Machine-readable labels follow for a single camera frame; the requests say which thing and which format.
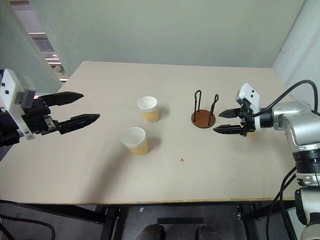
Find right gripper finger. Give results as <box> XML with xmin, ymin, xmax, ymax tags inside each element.
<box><xmin>218</xmin><ymin>107</ymin><xmax>242</xmax><ymax>119</ymax></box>
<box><xmin>212</xmin><ymin>123</ymin><xmax>244</xmax><ymax>136</ymax></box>

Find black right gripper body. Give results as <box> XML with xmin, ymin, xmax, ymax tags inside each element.
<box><xmin>238</xmin><ymin>104</ymin><xmax>256</xmax><ymax>138</ymax></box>

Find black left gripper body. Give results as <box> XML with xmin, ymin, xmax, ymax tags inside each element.
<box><xmin>21</xmin><ymin>97</ymin><xmax>62</xmax><ymax>136</ymax></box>

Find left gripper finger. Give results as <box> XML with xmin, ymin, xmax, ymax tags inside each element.
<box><xmin>37</xmin><ymin>91</ymin><xmax>85</xmax><ymax>107</ymax></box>
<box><xmin>58</xmin><ymin>113</ymin><xmax>101</xmax><ymax>135</ymax></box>

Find tan ribbed paper cup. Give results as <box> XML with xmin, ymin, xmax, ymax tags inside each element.
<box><xmin>119</xmin><ymin>126</ymin><xmax>149</xmax><ymax>157</ymax></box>
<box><xmin>136</xmin><ymin>96</ymin><xmax>159</xmax><ymax>123</ymax></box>

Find window with building view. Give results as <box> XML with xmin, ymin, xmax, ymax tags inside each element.
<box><xmin>28</xmin><ymin>31</ymin><xmax>69</xmax><ymax>83</ymax></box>

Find frosted glass partition panel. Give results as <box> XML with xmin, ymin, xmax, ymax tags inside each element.
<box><xmin>0</xmin><ymin>0</ymin><xmax>63</xmax><ymax>94</ymax></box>

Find dark rounded shape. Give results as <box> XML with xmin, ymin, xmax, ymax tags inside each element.
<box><xmin>140</xmin><ymin>223</ymin><xmax>166</xmax><ymax>240</ymax></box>
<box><xmin>194</xmin><ymin>224</ymin><xmax>219</xmax><ymax>240</ymax></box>

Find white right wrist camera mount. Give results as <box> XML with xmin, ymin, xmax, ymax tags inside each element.
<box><xmin>234</xmin><ymin>82</ymin><xmax>261</xmax><ymax>133</ymax></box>

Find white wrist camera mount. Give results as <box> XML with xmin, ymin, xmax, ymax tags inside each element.
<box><xmin>0</xmin><ymin>68</ymin><xmax>37</xmax><ymax>141</ymax></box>
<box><xmin>234</xmin><ymin>82</ymin><xmax>261</xmax><ymax>133</ymax></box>

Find brown cup holder stand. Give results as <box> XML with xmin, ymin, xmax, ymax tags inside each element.
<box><xmin>191</xmin><ymin>89</ymin><xmax>217</xmax><ymax>129</ymax></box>

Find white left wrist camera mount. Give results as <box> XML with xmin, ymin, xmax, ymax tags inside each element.
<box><xmin>0</xmin><ymin>68</ymin><xmax>37</xmax><ymax>141</ymax></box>

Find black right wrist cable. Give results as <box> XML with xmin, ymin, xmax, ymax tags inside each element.
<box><xmin>252</xmin><ymin>79</ymin><xmax>320</xmax><ymax>118</ymax></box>

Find black robot body cable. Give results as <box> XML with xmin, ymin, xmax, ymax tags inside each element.
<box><xmin>277</xmin><ymin>166</ymin><xmax>298</xmax><ymax>213</ymax></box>
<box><xmin>265</xmin><ymin>173</ymin><xmax>298</xmax><ymax>240</ymax></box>

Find black metal table frame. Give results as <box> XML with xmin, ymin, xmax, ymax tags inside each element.
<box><xmin>0</xmin><ymin>198</ymin><xmax>297</xmax><ymax>240</ymax></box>

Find black floor cable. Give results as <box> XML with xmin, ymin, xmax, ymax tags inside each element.
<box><xmin>0</xmin><ymin>214</ymin><xmax>56</xmax><ymax>240</ymax></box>

